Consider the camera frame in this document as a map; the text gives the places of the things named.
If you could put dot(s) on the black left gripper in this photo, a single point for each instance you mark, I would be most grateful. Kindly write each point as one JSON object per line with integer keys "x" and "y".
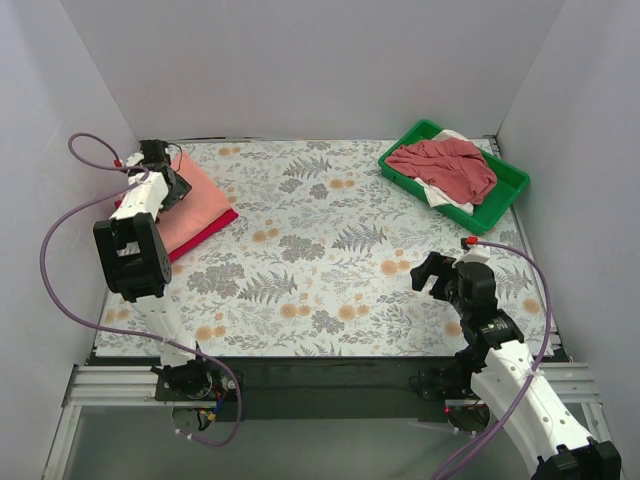
{"x": 179, "y": 188}

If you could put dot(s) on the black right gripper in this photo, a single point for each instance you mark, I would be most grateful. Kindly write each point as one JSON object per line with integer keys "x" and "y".
{"x": 439, "y": 280}

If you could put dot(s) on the salmon pink t-shirt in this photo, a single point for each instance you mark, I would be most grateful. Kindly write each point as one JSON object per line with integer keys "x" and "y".
{"x": 202, "y": 213}

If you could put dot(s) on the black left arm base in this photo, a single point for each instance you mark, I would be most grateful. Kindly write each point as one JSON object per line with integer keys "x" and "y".
{"x": 202, "y": 389}

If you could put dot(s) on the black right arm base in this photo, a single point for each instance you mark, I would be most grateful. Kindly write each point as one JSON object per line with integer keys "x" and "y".
{"x": 449, "y": 380}

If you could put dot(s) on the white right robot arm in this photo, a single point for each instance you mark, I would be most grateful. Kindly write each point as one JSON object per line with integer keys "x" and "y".
{"x": 497, "y": 367}

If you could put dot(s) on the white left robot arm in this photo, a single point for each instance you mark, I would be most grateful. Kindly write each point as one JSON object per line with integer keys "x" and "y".
{"x": 133, "y": 257}

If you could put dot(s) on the white garment in tray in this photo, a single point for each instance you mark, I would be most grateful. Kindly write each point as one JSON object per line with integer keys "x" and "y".
{"x": 436, "y": 197}

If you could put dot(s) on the folded crimson red t-shirt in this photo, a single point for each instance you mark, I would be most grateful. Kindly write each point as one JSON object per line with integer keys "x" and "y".
{"x": 118, "y": 225}

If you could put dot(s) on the dusty rose t-shirt in tray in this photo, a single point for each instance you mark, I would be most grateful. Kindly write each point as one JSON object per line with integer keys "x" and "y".
{"x": 454, "y": 166}

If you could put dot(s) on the green plastic tray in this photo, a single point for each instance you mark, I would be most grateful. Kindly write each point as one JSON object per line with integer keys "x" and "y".
{"x": 511, "y": 181}

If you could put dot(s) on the floral patterned table mat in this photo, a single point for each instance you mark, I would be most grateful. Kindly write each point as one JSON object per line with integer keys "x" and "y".
{"x": 318, "y": 260}

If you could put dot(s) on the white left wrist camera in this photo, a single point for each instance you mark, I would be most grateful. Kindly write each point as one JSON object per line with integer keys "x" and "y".
{"x": 133, "y": 163}

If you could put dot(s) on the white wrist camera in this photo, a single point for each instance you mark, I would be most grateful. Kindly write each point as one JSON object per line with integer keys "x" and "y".
{"x": 133, "y": 163}
{"x": 474, "y": 251}

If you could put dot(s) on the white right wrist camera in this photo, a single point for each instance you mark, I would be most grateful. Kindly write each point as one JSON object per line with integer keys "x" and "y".
{"x": 474, "y": 251}

